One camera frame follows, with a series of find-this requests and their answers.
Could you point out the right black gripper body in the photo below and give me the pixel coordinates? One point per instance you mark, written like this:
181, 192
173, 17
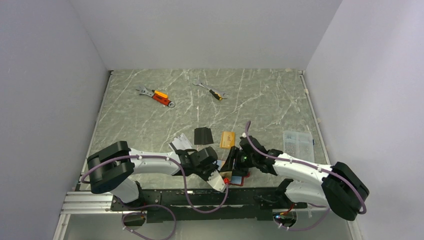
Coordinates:
243, 162

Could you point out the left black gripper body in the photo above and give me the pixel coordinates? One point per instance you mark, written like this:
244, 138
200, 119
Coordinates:
205, 172

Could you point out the single gold VIP card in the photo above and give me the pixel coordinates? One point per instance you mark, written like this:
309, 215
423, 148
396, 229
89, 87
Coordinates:
226, 170

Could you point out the red leather card holder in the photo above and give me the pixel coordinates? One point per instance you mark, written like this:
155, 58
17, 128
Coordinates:
235, 180

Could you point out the orange gold card stack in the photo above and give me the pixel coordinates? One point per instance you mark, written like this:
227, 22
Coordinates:
227, 140

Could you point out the black VIP card stack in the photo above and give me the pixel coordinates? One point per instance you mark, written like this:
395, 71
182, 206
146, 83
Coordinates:
203, 136

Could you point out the silver VIP card stack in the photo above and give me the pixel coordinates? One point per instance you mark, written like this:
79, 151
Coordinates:
180, 143

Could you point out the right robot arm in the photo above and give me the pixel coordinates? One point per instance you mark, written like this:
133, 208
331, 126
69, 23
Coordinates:
336, 186

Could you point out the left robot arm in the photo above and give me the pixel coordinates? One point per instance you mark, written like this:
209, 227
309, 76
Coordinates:
110, 168

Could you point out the clear plastic parts box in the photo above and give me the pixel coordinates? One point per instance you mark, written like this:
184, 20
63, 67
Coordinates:
299, 145

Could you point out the orange red adjustable wrench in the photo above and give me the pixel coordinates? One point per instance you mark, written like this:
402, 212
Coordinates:
156, 95

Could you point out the black aluminium base frame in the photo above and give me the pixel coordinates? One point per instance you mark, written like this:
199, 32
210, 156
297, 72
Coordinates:
242, 203

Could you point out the black yellow handled wrench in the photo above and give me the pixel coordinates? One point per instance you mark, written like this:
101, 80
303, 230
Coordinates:
219, 95

